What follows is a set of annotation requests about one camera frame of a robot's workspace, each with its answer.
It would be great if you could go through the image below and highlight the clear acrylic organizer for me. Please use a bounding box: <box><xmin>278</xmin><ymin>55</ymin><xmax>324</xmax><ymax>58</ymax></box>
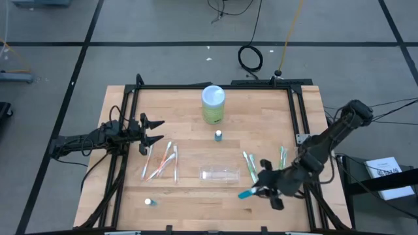
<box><xmin>198</xmin><ymin>165</ymin><xmax>242</xmax><ymax>184</ymax></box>

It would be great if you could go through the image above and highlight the coiled black cable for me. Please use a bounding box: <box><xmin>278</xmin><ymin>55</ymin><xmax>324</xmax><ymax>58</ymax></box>
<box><xmin>237</xmin><ymin>0</ymin><xmax>264</xmax><ymax>81</ymax></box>

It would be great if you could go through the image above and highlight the black aluminium table frame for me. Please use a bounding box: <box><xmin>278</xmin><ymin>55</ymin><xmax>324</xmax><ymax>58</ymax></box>
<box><xmin>73</xmin><ymin>73</ymin><xmax>353</xmax><ymax>235</ymax></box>

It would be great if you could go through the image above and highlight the grey flat floor object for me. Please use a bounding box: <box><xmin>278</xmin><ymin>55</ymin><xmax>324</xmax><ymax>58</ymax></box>
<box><xmin>11</xmin><ymin>0</ymin><xmax>72</xmax><ymax>8</ymax></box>

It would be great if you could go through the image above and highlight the grey floor stand base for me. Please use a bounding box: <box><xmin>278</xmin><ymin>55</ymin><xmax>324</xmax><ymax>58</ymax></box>
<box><xmin>0</xmin><ymin>70</ymin><xmax>35</xmax><ymax>84</ymax></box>

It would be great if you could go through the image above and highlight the black wheeled object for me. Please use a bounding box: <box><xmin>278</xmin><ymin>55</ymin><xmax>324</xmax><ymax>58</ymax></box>
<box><xmin>0</xmin><ymin>101</ymin><xmax>14</xmax><ymax>130</ymax></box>

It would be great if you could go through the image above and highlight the green disinfecting wipes canister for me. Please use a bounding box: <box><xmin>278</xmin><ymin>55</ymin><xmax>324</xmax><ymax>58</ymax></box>
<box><xmin>201</xmin><ymin>85</ymin><xmax>226</xmax><ymax>125</ymax></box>

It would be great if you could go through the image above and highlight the thin black floor cable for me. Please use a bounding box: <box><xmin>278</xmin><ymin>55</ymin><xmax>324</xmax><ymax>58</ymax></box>
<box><xmin>206</xmin><ymin>0</ymin><xmax>255</xmax><ymax>24</ymax></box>

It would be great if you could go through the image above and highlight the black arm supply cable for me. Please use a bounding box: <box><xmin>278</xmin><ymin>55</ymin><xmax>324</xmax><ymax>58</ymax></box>
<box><xmin>323</xmin><ymin>97</ymin><xmax>418</xmax><ymax>127</ymax></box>

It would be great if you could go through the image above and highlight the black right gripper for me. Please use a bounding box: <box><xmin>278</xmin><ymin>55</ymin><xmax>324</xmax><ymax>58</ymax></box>
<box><xmin>251</xmin><ymin>159</ymin><xmax>304</xmax><ymax>212</ymax></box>

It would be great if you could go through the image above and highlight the yellow hanging cable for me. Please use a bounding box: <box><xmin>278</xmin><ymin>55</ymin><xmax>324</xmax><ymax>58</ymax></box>
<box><xmin>274</xmin><ymin>0</ymin><xmax>305</xmax><ymax>78</ymax></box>

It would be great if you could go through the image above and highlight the white booklet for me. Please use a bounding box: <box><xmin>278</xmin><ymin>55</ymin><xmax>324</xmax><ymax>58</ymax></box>
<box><xmin>363</xmin><ymin>156</ymin><xmax>415</xmax><ymax>201</ymax></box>

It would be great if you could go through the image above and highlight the black flat rail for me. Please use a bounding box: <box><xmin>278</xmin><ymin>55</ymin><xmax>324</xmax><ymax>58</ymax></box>
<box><xmin>230</xmin><ymin>78</ymin><xmax>314</xmax><ymax>87</ymax></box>

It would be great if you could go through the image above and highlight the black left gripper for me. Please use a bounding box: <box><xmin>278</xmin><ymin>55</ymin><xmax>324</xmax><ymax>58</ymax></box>
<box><xmin>125</xmin><ymin>112</ymin><xmax>166</xmax><ymax>157</ymax></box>

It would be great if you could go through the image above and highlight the black side cart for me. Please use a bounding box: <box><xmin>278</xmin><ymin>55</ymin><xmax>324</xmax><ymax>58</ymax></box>
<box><xmin>335</xmin><ymin>153</ymin><xmax>418</xmax><ymax>226</ymax></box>

